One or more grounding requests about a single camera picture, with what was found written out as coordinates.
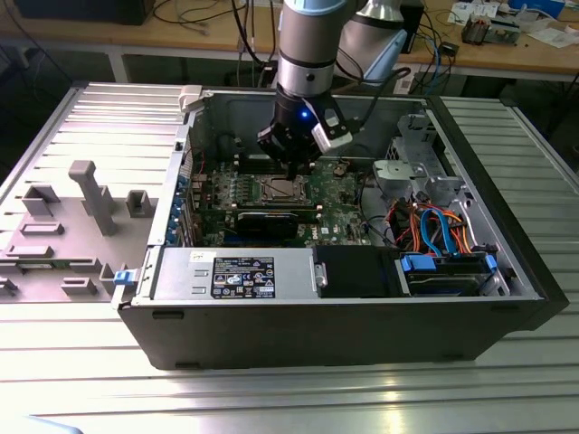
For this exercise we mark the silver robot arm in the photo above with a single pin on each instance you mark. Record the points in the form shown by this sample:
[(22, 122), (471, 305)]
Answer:
[(307, 40)]

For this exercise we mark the green motherboard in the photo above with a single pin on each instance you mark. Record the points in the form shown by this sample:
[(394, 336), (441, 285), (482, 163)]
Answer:
[(335, 217)]

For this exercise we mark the grey parts rack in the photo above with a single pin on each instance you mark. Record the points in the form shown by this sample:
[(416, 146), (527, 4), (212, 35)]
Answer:
[(68, 253)]

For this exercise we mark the hard disk blue carrier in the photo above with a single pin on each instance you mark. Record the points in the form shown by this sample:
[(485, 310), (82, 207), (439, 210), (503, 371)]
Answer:
[(434, 285)]

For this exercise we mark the upright black box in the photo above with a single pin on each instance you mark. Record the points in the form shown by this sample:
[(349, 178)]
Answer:
[(415, 27)]

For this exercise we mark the blue plastic case latch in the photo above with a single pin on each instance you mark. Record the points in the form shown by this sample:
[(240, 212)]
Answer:
[(124, 278)]

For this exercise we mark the coin cell battery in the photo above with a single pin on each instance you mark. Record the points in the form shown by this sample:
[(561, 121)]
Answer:
[(341, 170)]

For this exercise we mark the black PC case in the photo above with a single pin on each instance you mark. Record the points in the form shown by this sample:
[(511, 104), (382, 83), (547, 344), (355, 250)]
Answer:
[(316, 334)]

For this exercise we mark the perforated metal drive cage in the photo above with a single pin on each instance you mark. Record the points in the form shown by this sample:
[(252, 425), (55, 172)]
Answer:
[(429, 158)]

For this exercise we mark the white papers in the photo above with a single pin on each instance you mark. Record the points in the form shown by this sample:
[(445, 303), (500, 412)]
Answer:
[(556, 36)]

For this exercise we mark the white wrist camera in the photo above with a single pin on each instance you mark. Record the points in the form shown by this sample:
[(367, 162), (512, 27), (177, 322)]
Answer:
[(332, 133)]

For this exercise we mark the wooden desk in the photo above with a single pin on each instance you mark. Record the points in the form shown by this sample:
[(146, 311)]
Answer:
[(497, 61)]

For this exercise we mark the silver CPU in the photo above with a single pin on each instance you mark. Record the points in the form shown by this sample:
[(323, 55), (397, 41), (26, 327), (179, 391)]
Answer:
[(285, 190)]

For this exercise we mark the white printed tag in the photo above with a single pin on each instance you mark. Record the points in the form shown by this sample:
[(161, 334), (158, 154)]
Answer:
[(405, 84)]

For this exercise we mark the silver power supply unit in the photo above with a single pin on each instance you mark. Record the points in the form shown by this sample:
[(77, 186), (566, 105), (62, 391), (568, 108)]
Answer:
[(190, 276)]

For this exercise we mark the large black box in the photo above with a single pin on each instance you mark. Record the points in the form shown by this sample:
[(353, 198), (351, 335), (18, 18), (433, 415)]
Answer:
[(81, 11)]

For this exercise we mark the black graphics card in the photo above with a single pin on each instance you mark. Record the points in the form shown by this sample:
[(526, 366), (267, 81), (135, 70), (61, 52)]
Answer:
[(267, 226)]

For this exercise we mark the black RAM slot bank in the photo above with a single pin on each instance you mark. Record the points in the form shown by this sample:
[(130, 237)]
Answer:
[(276, 208), (246, 165)]

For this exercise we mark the small black adapter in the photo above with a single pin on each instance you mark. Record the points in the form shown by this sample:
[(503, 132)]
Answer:
[(450, 48)]

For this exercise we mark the copper coil device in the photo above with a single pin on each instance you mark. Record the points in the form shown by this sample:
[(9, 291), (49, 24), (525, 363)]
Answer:
[(475, 29)]

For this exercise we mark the grey circuit device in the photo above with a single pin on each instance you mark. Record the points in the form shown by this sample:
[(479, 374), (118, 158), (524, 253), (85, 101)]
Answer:
[(506, 31)]

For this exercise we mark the silver metal bracket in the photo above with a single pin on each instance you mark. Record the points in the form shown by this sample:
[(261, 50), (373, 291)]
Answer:
[(398, 174)]

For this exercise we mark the CPU socket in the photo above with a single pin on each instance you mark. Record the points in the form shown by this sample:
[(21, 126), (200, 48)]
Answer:
[(261, 200)]

